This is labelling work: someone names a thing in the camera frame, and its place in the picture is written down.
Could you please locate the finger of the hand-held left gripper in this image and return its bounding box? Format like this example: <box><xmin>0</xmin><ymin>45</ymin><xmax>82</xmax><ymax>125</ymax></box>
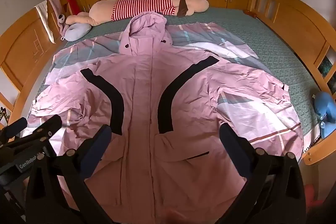
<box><xmin>10</xmin><ymin>114</ymin><xmax>63</xmax><ymax>152</ymax></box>
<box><xmin>0</xmin><ymin>117</ymin><xmax>28</xmax><ymax>139</ymax></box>

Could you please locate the plaid pink grey bedsheet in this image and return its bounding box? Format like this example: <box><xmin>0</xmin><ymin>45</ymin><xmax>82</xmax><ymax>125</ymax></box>
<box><xmin>20</xmin><ymin>22</ymin><xmax>305</xmax><ymax>161</ymax></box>

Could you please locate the blue plush toy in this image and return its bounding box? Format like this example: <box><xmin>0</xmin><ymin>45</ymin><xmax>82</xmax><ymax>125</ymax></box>
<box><xmin>312</xmin><ymin>91</ymin><xmax>336</xmax><ymax>139</ymax></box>

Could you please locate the light blue neck pillow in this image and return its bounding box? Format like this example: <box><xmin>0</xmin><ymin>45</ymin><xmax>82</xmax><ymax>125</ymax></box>
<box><xmin>61</xmin><ymin>22</ymin><xmax>91</xmax><ymax>42</ymax></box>

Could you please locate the wooden bed frame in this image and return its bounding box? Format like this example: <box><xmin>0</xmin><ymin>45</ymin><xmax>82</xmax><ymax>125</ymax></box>
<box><xmin>0</xmin><ymin>0</ymin><xmax>336</xmax><ymax>169</ymax></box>

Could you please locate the black yellow striped object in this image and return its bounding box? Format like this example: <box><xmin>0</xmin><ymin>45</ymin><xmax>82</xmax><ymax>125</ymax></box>
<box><xmin>0</xmin><ymin>106</ymin><xmax>11</xmax><ymax>126</ymax></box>

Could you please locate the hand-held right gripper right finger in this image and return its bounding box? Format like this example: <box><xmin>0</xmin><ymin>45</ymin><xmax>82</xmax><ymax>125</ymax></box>
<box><xmin>219</xmin><ymin>123</ymin><xmax>307</xmax><ymax>224</ymax></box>

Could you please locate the green patterned mattress cover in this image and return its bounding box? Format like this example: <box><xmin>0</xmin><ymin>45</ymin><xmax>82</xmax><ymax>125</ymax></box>
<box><xmin>63</xmin><ymin>6</ymin><xmax>326</xmax><ymax>140</ymax></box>

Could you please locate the large striped plush toy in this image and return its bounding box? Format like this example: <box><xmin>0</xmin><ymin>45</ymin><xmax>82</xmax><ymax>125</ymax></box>
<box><xmin>66</xmin><ymin>0</ymin><xmax>210</xmax><ymax>26</ymax></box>

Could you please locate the pink jacket with black stripes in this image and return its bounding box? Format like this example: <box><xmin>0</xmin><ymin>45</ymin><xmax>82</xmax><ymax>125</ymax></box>
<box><xmin>31</xmin><ymin>11</ymin><xmax>305</xmax><ymax>224</ymax></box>

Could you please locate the red cloth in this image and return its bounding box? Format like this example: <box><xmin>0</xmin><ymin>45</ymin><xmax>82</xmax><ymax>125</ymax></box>
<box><xmin>64</xmin><ymin>0</ymin><xmax>80</xmax><ymax>16</ymax></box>

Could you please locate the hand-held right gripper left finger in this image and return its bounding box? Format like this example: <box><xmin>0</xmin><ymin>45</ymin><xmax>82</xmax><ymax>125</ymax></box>
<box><xmin>25</xmin><ymin>124</ymin><xmax>118</xmax><ymax>224</ymax></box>

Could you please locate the white towel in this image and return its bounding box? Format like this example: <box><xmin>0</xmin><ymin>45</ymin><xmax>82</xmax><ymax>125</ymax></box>
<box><xmin>35</xmin><ymin>0</ymin><xmax>55</xmax><ymax>44</ymax></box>

